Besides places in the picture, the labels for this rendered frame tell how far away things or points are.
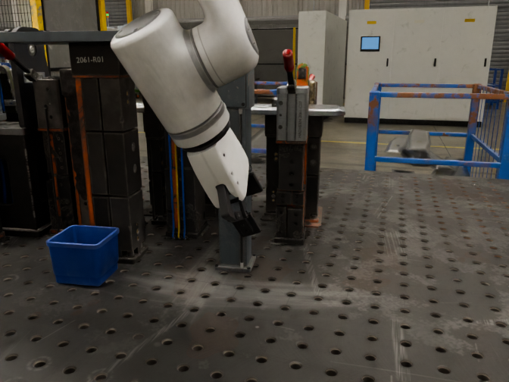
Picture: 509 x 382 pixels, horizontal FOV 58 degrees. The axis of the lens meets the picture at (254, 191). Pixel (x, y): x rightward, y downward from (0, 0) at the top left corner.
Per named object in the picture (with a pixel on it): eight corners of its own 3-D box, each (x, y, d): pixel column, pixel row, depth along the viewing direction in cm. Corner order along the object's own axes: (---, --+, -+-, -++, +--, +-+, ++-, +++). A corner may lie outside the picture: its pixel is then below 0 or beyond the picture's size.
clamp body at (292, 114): (310, 230, 117) (316, 85, 107) (308, 248, 106) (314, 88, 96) (273, 229, 118) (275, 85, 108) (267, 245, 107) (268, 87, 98)
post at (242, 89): (256, 258, 101) (256, 47, 89) (250, 273, 93) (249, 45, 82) (222, 255, 102) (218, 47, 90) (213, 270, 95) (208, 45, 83)
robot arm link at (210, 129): (172, 106, 66) (182, 123, 68) (160, 142, 59) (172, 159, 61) (224, 86, 63) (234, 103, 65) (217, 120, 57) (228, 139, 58)
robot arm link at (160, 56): (226, 84, 63) (167, 111, 65) (177, -8, 56) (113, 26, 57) (228, 113, 57) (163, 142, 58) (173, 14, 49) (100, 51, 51)
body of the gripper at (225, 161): (182, 115, 67) (217, 170, 74) (170, 157, 60) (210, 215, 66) (229, 98, 65) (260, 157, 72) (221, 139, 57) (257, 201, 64)
